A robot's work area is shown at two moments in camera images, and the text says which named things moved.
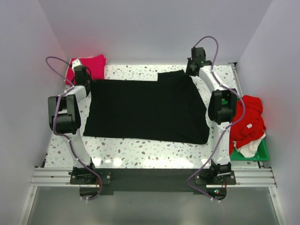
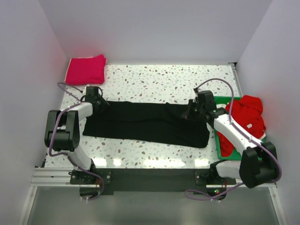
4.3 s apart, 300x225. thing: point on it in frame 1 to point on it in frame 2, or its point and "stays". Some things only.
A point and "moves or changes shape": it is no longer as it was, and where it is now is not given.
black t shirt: (166, 108) moves or changes shape
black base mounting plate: (143, 181) stays
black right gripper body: (189, 69) to (194, 111)
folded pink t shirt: (96, 65) stays
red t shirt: (252, 124) stays
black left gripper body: (88, 80) to (101, 102)
